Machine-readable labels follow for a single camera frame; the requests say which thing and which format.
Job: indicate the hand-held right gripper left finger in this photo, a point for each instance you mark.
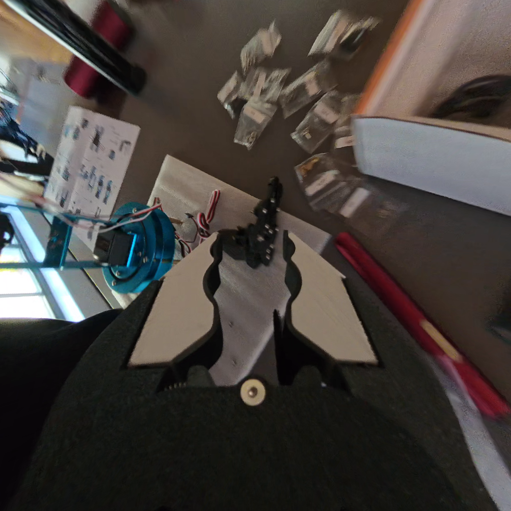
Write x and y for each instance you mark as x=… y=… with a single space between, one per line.
x=175 y=319

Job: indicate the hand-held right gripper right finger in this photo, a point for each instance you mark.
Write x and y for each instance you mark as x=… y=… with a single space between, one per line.
x=331 y=319

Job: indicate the black servo claw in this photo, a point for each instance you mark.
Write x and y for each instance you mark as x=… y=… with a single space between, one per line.
x=263 y=231

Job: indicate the blue toy robot arm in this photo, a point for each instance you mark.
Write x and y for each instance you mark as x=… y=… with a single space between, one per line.
x=151 y=247

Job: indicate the white foam mat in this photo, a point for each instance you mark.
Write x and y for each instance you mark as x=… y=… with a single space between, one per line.
x=247 y=303

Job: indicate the red electric screwdriver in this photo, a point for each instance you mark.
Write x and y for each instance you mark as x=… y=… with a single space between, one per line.
x=419 y=319

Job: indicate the person's black clothing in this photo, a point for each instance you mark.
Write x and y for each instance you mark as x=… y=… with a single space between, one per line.
x=40 y=399

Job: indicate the printed instruction sheet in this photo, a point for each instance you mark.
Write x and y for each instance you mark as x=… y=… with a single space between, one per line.
x=95 y=159

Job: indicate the large white cardboard box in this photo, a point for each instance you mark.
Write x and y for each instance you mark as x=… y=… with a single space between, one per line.
x=431 y=159

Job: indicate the pile of clear parts bags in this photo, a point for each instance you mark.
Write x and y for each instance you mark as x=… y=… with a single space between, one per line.
x=303 y=99

